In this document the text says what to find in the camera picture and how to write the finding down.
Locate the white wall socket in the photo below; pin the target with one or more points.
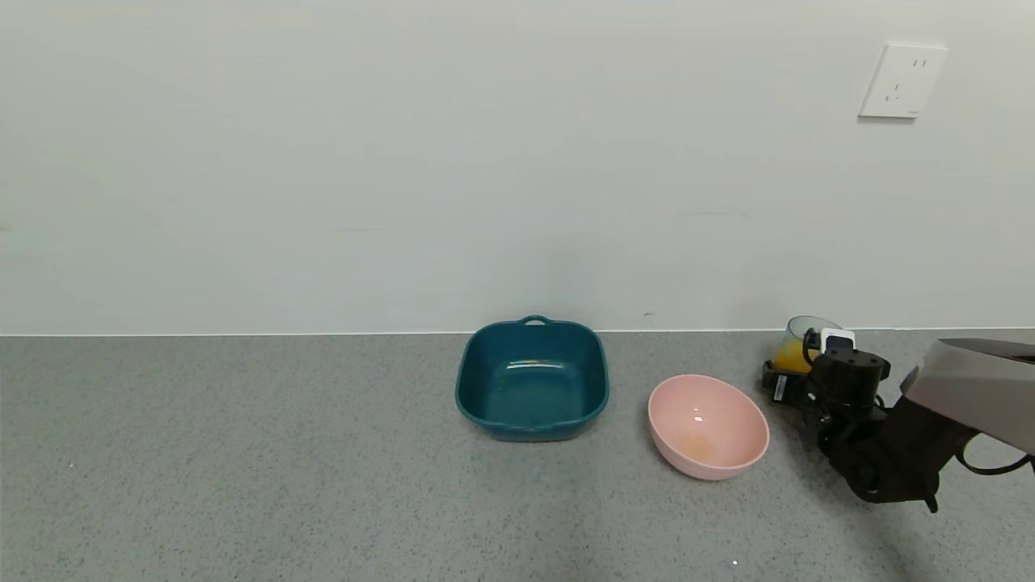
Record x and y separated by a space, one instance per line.
901 81

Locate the ribbed clear glass cup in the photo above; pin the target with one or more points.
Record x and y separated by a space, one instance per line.
796 329

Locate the teal square plastic basin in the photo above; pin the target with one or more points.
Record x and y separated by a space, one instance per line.
530 388

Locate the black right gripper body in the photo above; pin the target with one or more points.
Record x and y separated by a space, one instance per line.
779 387

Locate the orange juice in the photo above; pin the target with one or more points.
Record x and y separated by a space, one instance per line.
788 356

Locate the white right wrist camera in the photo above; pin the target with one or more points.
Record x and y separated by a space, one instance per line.
838 335

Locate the pink round bowl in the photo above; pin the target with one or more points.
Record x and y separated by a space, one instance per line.
707 428

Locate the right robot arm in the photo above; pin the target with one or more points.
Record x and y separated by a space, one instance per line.
970 384

